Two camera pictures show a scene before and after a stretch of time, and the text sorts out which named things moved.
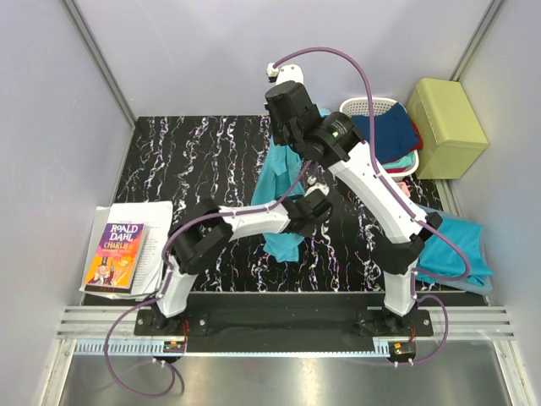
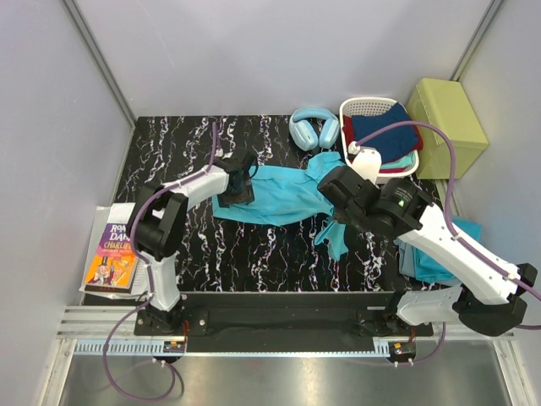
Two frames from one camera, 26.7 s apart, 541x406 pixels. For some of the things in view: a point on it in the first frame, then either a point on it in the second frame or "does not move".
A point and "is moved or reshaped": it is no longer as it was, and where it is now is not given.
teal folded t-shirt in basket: [407, 161] does not move
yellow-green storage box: [452, 135] does not move
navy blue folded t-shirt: [395, 133] does not move
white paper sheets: [157, 216] does not move
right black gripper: [274, 132] → [341, 216]
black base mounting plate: [281, 322] does not move
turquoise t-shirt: [279, 170] is moved or reshaped
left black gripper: [298, 222] → [237, 197]
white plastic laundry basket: [359, 106] does not move
